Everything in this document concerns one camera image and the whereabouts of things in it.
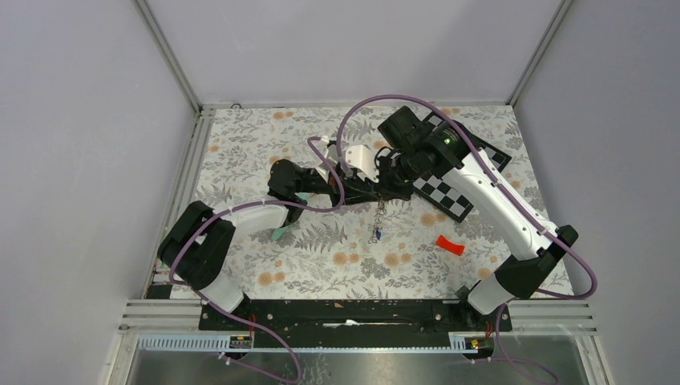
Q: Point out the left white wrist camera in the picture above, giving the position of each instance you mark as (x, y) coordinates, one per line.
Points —
(327, 148)

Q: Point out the white slotted cable duct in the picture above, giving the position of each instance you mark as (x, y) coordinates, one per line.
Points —
(215, 343)

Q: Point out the mint green plastic stick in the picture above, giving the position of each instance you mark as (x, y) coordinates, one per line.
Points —
(280, 232)

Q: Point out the metal key holder plate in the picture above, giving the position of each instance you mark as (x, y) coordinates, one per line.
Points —
(377, 227)

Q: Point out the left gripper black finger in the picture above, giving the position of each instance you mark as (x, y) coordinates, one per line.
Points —
(366, 188)
(361, 198)

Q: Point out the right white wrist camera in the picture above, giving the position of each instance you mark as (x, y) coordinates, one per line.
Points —
(361, 161)

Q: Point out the floral patterned table mat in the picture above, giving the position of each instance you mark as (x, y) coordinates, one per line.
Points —
(326, 254)

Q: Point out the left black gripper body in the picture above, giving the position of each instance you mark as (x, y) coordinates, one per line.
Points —
(334, 186)

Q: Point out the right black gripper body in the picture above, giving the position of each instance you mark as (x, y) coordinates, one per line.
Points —
(391, 178)

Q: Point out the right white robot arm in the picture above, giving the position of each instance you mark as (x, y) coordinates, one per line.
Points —
(443, 148)

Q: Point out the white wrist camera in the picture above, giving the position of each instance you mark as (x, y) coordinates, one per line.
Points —
(361, 161)
(327, 148)

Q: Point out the red curved plastic piece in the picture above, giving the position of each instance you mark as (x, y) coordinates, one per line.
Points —
(451, 247)

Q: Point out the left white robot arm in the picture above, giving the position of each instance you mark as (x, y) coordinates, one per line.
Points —
(196, 246)

